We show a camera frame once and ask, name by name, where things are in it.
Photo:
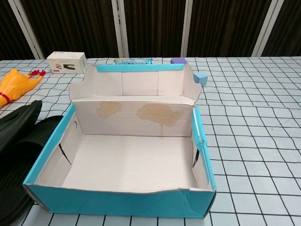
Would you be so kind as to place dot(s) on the yellow rubber chicken toy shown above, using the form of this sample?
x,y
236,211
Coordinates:
x,y
14,83

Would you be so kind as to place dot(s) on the dark brown curtain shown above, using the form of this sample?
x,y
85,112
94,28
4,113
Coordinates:
x,y
70,23

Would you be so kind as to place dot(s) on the black slipper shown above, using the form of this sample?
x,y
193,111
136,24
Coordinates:
x,y
21,164
18,120

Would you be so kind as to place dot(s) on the checkered white tablecloth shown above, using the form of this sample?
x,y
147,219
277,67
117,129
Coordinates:
x,y
247,117

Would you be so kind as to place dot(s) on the white metal frame post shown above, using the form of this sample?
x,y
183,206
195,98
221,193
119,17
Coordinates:
x,y
264,28
28,30
120,28
188,28

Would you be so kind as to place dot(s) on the light blue cube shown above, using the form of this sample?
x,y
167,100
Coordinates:
x,y
200,78

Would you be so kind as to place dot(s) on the blue green snack tube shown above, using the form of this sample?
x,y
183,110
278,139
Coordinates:
x,y
131,61

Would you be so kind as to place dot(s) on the light blue shoe box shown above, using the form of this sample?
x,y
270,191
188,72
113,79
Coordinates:
x,y
122,193

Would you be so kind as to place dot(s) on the white stapler carton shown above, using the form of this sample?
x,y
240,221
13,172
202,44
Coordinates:
x,y
65,62

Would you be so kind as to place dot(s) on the purple cube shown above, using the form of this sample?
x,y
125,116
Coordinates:
x,y
178,60

